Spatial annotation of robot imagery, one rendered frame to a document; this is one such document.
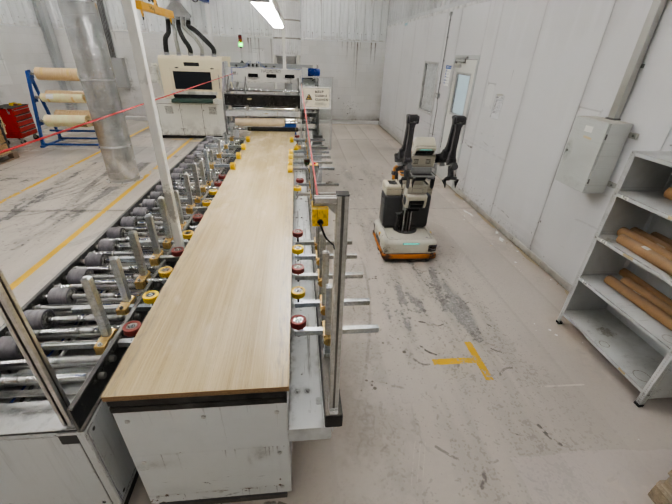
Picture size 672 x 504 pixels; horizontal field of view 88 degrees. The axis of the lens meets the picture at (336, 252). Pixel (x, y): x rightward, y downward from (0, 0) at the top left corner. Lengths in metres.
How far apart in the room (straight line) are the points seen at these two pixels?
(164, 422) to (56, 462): 0.53
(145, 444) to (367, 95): 11.85
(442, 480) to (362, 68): 11.62
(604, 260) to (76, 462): 3.72
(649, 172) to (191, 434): 3.36
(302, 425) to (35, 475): 1.19
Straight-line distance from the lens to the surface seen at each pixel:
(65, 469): 2.16
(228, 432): 1.78
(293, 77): 6.44
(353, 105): 12.67
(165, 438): 1.85
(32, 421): 2.03
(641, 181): 3.45
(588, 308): 3.93
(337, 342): 1.40
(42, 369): 1.71
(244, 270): 2.22
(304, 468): 2.37
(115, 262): 2.13
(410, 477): 2.40
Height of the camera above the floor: 2.07
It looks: 29 degrees down
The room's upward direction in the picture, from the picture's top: 2 degrees clockwise
